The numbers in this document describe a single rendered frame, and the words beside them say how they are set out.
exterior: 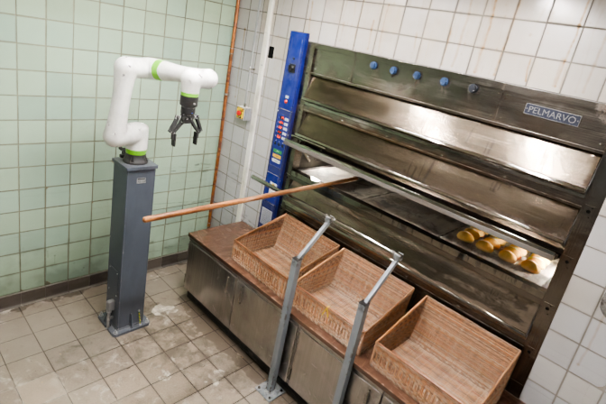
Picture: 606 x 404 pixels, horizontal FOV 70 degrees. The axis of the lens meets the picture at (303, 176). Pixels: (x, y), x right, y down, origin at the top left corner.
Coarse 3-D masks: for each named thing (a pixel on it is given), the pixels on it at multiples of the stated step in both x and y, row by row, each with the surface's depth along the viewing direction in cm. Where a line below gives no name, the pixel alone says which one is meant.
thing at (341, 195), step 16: (304, 176) 316; (336, 192) 297; (368, 208) 280; (400, 224) 264; (432, 240) 251; (464, 256) 239; (496, 272) 228; (512, 272) 227; (528, 288) 217; (544, 288) 217
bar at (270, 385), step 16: (256, 176) 297; (336, 224) 250; (368, 240) 236; (400, 256) 223; (384, 272) 223; (288, 288) 251; (288, 304) 252; (368, 304) 215; (288, 320) 258; (352, 336) 221; (352, 352) 222; (272, 368) 268; (272, 384) 271; (336, 400) 233
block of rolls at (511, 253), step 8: (464, 232) 255; (472, 232) 261; (480, 232) 265; (464, 240) 254; (472, 240) 253; (488, 240) 254; (496, 240) 253; (480, 248) 247; (488, 248) 245; (496, 248) 252; (504, 248) 249; (512, 248) 246; (520, 248) 250; (504, 256) 239; (512, 256) 237; (520, 256) 243; (536, 256) 245; (528, 264) 232; (536, 264) 231; (544, 264) 236; (536, 272) 230
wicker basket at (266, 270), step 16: (272, 224) 322; (288, 224) 327; (304, 224) 316; (240, 240) 304; (272, 240) 328; (288, 240) 323; (304, 240) 314; (320, 240) 305; (240, 256) 297; (256, 256) 284; (288, 256) 320; (304, 256) 312; (320, 256) 284; (256, 272) 286; (272, 272) 275; (288, 272) 300; (304, 272) 276; (272, 288) 275
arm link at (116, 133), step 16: (128, 64) 233; (144, 64) 243; (128, 80) 237; (112, 96) 242; (128, 96) 242; (112, 112) 243; (128, 112) 249; (112, 128) 246; (128, 128) 255; (112, 144) 249; (128, 144) 258
